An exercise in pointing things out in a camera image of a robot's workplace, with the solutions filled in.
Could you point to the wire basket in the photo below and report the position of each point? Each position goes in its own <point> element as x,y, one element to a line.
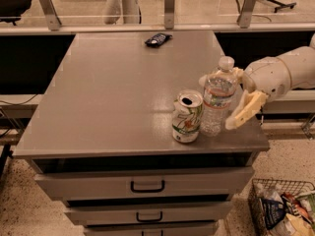
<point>293,187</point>

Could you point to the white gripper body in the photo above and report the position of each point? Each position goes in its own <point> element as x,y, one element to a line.
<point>267,75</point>

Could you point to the red snack bag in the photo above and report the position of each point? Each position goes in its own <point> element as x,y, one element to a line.
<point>293,206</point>

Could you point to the black office chair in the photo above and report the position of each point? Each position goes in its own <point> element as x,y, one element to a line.
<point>12,10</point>

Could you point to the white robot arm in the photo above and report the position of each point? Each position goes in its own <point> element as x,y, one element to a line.
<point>301,65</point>

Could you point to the left metal bracket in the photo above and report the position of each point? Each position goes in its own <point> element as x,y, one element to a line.
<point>52,20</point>

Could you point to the grey drawer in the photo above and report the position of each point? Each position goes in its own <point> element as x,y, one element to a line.
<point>144,184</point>
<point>147,213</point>
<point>205,228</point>

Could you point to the middle metal bracket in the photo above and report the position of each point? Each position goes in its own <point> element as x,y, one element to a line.
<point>169,6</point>

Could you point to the bottom grey drawer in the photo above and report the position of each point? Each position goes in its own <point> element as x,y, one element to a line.
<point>205,228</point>

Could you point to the white green 7up can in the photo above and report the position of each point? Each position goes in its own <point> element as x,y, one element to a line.
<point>186,116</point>

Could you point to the top grey drawer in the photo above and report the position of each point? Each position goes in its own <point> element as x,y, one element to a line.
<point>144,184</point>

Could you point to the right metal bracket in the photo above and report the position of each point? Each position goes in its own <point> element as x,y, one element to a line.
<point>245,16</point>

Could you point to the grey drawer cabinet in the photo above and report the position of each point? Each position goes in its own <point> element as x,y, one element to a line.
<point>109,108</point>

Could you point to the yellow snack bag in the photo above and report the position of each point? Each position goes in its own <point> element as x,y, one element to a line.
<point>294,226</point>

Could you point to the clear plastic water bottle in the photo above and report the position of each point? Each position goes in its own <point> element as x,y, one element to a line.
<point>218,91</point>

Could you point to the middle grey drawer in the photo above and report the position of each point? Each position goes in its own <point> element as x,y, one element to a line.
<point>147,213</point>

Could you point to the dark blue snack packet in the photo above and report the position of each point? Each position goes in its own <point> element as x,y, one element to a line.
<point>158,39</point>

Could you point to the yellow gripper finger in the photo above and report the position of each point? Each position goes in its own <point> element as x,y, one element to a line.
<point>249,105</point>
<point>238,73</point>

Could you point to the blue chip bag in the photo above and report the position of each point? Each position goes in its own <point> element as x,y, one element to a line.
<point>274,212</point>

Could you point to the metal bracket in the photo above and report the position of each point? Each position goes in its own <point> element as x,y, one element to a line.
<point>52,20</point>
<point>245,16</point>
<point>169,6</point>

